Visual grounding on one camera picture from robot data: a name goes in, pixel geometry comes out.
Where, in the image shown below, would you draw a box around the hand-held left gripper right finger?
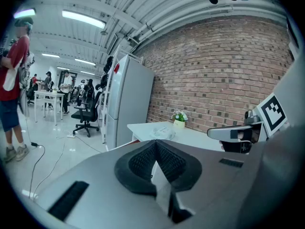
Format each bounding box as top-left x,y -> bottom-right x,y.
156,139 -> 265,229

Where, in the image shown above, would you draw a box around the white cable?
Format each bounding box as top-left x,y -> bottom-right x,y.
33,130 -> 69,198

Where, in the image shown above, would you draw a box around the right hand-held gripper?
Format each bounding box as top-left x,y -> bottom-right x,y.
206,92 -> 288,154

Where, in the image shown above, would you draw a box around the person's right forearm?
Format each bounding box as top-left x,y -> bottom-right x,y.
238,122 -> 305,229

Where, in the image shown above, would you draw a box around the black bags on rack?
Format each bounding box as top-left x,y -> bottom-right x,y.
100,55 -> 114,89

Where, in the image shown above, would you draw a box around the black office chair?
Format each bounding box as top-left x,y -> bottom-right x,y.
71,83 -> 103,138

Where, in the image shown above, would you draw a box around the black cable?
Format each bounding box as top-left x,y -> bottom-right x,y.
28,144 -> 46,198

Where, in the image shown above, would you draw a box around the white wipes packet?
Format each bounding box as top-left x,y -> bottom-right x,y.
149,125 -> 176,140

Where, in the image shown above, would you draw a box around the group of ceiling strip lights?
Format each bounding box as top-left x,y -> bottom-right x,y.
13,8 -> 107,76

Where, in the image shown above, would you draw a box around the white ceiling pipes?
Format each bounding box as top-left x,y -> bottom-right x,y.
138,5 -> 239,42

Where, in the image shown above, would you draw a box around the white table with legs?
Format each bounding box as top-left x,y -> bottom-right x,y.
34,89 -> 65,126

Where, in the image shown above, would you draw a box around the white drawer with wooden inside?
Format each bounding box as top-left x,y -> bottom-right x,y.
104,138 -> 153,154

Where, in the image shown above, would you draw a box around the grey refrigerator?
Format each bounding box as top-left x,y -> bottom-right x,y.
106,54 -> 155,150

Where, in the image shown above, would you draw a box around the flower pot with pale flowers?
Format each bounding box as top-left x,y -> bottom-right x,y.
171,110 -> 189,130

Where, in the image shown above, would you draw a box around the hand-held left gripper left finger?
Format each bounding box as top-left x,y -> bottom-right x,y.
35,139 -> 172,229

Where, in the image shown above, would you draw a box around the grey cable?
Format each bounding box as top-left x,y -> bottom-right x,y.
75,135 -> 107,154

